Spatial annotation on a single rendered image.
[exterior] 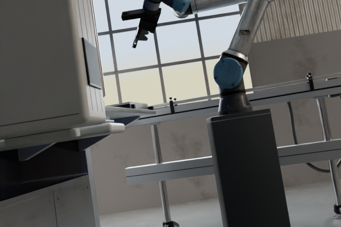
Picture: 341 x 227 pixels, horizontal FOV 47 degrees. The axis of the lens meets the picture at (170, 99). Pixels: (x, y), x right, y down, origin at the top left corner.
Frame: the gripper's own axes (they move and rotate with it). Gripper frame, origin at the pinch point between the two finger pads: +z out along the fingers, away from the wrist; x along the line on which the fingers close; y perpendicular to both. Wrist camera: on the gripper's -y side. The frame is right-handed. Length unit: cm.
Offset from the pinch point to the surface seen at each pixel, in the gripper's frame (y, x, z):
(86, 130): -12, -84, -29
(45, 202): -20, -72, 40
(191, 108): 53, 33, 70
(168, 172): 51, 3, 107
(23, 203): -27, -80, 29
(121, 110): -0.5, -48.9, -1.6
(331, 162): 143, -1, 52
